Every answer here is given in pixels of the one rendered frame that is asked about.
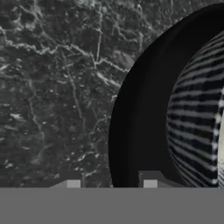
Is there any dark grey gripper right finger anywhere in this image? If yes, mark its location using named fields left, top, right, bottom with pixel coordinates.
left=137, top=170, right=187, bottom=189

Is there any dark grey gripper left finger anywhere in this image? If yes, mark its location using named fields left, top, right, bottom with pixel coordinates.
left=48, top=171, right=86, bottom=189

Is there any black and white striped bowl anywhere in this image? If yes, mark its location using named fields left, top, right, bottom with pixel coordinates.
left=165, top=30, right=224, bottom=189

